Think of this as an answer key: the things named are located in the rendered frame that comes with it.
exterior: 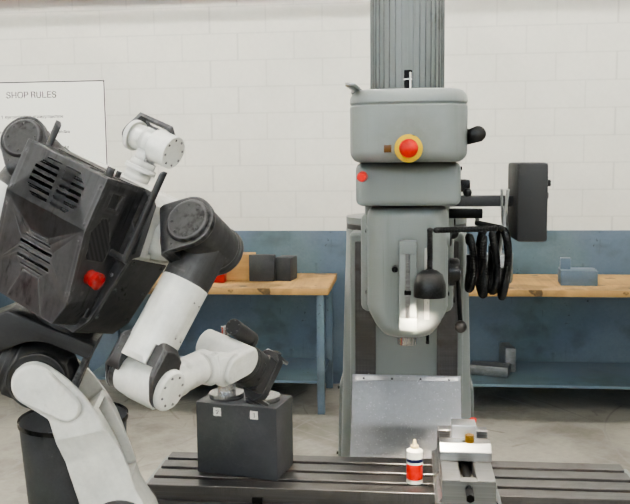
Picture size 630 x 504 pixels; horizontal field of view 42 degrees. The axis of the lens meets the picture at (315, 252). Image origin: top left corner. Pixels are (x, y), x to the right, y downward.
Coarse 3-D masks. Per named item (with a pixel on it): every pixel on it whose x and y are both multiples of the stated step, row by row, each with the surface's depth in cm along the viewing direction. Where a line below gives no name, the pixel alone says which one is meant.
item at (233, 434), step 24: (216, 408) 205; (240, 408) 203; (264, 408) 201; (288, 408) 209; (216, 432) 206; (240, 432) 204; (264, 432) 202; (288, 432) 209; (216, 456) 207; (240, 456) 205; (264, 456) 203; (288, 456) 210
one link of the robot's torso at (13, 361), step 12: (12, 348) 157; (24, 348) 157; (36, 348) 158; (48, 348) 160; (60, 348) 163; (12, 360) 155; (24, 360) 156; (36, 360) 156; (48, 360) 156; (60, 360) 158; (72, 360) 160; (0, 372) 155; (12, 372) 156; (60, 372) 157; (72, 372) 160; (0, 384) 157; (12, 396) 156
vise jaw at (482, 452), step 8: (440, 440) 199; (448, 440) 199; (456, 440) 199; (464, 440) 199; (480, 440) 198; (488, 440) 198; (440, 448) 196; (448, 448) 196; (456, 448) 196; (464, 448) 196; (472, 448) 196; (480, 448) 196; (488, 448) 195; (440, 456) 196; (448, 456) 196; (456, 456) 195; (464, 456) 195; (472, 456) 195; (480, 456) 195; (488, 456) 195
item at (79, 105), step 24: (0, 96) 639; (24, 96) 637; (48, 96) 635; (72, 96) 633; (96, 96) 631; (0, 120) 642; (48, 120) 638; (72, 120) 635; (96, 120) 633; (72, 144) 638; (96, 144) 636; (0, 168) 646
